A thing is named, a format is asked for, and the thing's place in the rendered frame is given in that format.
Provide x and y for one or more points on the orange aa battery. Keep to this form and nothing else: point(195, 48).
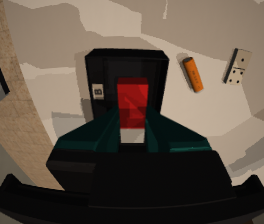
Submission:
point(193, 74)

